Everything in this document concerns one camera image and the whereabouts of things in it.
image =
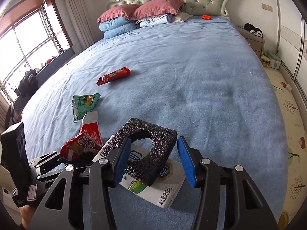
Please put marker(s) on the person's left forearm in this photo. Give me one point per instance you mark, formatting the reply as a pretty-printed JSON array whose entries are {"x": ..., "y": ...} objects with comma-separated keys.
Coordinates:
[{"x": 27, "y": 218}]

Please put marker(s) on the white milk carton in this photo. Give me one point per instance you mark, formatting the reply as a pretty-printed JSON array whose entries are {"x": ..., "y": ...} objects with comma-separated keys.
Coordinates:
[{"x": 163, "y": 189}]

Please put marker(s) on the grey nightstand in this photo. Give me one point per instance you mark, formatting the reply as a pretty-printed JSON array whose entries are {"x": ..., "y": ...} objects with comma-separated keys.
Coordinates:
[{"x": 254, "y": 44}]

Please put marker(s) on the folded patterned blue blanket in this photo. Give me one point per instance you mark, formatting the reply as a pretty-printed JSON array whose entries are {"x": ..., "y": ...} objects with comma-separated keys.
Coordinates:
[{"x": 156, "y": 20}]

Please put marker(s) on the tree-print play mat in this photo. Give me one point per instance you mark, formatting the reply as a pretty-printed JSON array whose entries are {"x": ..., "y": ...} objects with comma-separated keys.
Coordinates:
[{"x": 292, "y": 134}]

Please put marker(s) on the small white object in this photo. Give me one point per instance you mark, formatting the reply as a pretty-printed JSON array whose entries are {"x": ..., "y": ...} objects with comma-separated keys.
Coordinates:
[{"x": 288, "y": 87}]

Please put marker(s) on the black clothes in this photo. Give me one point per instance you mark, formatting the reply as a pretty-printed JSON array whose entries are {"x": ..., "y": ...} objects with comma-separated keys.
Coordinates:
[{"x": 253, "y": 30}]

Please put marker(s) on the bed with blue sheet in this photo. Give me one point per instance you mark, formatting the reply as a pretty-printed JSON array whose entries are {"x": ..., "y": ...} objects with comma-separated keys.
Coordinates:
[{"x": 179, "y": 81}]

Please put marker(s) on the wall switch plate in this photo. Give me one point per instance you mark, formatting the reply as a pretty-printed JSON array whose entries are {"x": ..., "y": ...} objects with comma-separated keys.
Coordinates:
[{"x": 266, "y": 7}]

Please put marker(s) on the small orange object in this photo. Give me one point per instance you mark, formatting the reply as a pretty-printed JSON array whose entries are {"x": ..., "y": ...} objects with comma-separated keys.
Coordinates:
[{"x": 206, "y": 17}]

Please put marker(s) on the yellow trash bin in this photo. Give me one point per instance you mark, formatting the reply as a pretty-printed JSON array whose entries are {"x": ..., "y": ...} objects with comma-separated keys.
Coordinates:
[{"x": 284, "y": 221}]

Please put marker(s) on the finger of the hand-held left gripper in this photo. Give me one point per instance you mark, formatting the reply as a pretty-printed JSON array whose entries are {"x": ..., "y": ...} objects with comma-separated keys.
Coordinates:
[
  {"x": 51, "y": 173},
  {"x": 44, "y": 159}
]

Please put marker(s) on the window with wooden frame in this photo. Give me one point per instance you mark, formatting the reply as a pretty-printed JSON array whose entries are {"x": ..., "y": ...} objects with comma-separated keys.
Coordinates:
[{"x": 28, "y": 43}]

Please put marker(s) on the white sliding wardrobe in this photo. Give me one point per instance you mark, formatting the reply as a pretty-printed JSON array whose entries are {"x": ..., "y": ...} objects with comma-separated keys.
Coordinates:
[{"x": 292, "y": 33}]

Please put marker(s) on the pale green storage box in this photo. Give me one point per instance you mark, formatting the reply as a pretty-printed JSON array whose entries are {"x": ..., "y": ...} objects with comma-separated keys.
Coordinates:
[{"x": 274, "y": 61}]

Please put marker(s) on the dark jacket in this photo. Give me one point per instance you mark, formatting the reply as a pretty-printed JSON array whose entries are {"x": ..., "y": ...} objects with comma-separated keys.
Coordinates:
[{"x": 28, "y": 83}]

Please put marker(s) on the pink pillow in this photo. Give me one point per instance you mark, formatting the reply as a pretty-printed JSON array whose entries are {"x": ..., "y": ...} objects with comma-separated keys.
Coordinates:
[
  {"x": 156, "y": 8},
  {"x": 117, "y": 13}
]

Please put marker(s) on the black chair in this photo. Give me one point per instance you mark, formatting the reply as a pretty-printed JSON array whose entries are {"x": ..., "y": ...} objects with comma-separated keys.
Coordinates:
[{"x": 9, "y": 115}]

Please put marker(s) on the red snack bag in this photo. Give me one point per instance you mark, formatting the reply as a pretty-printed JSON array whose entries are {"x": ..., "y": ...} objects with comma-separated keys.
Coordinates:
[{"x": 88, "y": 136}]

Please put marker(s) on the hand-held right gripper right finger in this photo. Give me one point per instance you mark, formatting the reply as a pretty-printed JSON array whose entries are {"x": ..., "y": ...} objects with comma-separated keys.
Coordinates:
[{"x": 186, "y": 163}]

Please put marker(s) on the red snack bar packet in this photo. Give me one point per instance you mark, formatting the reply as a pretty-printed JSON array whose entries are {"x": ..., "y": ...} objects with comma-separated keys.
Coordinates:
[{"x": 114, "y": 76}]

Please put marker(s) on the beige curtain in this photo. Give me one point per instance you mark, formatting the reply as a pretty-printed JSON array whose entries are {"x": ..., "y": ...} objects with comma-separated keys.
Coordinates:
[{"x": 79, "y": 14}]

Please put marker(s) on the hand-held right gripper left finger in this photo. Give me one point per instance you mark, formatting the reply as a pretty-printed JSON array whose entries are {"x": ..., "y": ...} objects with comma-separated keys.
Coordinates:
[{"x": 122, "y": 163}]

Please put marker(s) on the blue folded pillows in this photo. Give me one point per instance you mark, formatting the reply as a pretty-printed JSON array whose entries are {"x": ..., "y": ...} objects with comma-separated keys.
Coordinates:
[{"x": 117, "y": 27}]

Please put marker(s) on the green snack wrapper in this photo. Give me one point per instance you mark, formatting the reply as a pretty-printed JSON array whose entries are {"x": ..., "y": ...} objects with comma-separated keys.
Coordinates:
[{"x": 82, "y": 105}]

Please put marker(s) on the black foam block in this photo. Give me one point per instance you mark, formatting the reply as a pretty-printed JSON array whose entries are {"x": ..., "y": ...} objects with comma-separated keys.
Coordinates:
[{"x": 141, "y": 158}]

